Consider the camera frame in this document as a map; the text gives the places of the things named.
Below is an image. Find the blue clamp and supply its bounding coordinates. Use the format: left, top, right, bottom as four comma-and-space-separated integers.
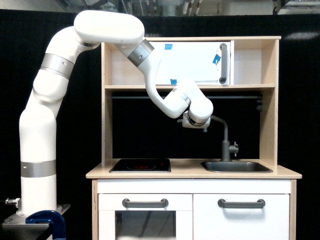
25, 210, 66, 240

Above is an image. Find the black backdrop curtain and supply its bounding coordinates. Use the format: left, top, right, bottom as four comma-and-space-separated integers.
0, 9, 320, 240

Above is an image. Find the white oven door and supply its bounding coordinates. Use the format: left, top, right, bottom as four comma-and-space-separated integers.
98, 193, 193, 240

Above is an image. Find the blue tape piece bottom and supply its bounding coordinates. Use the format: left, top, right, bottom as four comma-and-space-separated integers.
170, 79, 177, 85

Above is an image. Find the grey oven door handle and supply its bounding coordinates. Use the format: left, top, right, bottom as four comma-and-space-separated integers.
122, 198, 169, 209

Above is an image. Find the grey cabinet door handle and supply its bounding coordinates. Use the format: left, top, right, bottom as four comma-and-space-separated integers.
217, 198, 266, 209

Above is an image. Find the white cabinet door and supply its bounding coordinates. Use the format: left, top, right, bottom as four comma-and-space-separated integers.
193, 193, 290, 240

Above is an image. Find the blue tape piece top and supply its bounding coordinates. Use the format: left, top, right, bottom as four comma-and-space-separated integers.
164, 43, 173, 50

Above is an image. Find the grey faucet knob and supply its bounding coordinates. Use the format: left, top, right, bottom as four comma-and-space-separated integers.
229, 142, 239, 157

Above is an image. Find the blue tape piece right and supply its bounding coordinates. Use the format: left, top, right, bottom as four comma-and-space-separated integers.
212, 54, 221, 66

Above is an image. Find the grey microwave door handle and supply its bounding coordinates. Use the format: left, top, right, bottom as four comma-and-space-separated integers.
219, 43, 228, 84

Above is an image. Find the grey sink basin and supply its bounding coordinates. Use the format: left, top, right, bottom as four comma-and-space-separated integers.
201, 161, 273, 173

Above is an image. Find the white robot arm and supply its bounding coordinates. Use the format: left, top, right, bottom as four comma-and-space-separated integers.
19, 10, 214, 216

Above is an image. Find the white microwave door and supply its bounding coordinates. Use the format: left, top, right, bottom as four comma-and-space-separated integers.
151, 41, 234, 85

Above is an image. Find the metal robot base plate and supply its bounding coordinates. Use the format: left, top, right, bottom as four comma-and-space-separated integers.
1, 203, 72, 240

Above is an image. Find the blue tape piece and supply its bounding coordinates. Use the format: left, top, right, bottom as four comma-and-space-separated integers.
170, 79, 177, 85
212, 54, 221, 66
164, 43, 173, 50

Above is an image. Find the wooden toy kitchen frame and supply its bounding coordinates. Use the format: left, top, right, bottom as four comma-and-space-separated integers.
86, 36, 302, 240

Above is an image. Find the grey toy faucet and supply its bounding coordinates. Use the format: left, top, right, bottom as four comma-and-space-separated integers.
210, 115, 231, 162

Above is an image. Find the black toy stovetop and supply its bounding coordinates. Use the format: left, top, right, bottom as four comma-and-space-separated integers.
109, 158, 171, 173

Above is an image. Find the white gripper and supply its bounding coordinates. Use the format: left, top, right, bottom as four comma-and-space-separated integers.
177, 112, 211, 132

